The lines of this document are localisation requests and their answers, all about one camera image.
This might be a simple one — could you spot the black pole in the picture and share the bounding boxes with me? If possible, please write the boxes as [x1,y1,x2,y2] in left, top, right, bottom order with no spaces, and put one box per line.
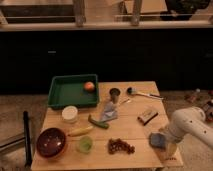
[23,111,32,166]

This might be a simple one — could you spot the small green cup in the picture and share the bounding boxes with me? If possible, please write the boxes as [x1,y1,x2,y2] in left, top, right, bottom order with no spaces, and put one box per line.
[76,136,93,154]

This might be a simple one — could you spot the brown wooden block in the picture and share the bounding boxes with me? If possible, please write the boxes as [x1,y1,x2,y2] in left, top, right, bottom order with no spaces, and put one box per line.
[137,108,158,125]

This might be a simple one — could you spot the bunch of dark grapes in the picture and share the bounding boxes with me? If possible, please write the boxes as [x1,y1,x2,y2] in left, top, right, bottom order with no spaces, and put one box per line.
[107,138,135,154]

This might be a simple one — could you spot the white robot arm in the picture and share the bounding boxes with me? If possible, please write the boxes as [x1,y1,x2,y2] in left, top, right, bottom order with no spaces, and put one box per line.
[162,106,213,158]

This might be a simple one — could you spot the dark metal cup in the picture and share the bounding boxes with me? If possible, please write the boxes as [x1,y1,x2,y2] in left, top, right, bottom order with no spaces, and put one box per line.
[109,88,120,104]

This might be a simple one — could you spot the blue grey cloth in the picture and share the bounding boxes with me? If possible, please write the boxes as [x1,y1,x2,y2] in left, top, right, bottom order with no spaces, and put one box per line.
[100,102,118,122]

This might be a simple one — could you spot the dark red bowl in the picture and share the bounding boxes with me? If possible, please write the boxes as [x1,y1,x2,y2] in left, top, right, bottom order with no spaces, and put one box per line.
[36,128,66,159]

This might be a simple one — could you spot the orange peach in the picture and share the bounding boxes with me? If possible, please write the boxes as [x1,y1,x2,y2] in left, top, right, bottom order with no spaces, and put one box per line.
[84,82,95,92]

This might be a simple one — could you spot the black dish brush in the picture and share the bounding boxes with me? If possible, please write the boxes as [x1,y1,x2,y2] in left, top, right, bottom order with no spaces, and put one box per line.
[126,87,164,100]

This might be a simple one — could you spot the blue sponge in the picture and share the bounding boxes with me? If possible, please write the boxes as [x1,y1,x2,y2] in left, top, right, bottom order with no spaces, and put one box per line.
[149,133,166,149]

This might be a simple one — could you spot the yellow banana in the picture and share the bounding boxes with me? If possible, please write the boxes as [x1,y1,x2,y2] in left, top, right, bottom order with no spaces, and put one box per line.
[68,126,93,137]

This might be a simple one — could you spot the green plastic tray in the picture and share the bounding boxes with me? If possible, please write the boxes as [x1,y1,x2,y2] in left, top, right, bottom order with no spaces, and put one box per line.
[48,74,99,110]

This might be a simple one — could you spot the green cucumber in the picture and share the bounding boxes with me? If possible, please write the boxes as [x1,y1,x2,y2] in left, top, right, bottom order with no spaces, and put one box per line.
[88,115,109,129]

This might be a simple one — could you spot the yellow wooden gripper finger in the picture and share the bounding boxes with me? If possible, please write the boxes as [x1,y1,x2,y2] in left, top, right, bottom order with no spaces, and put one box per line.
[166,142,177,157]

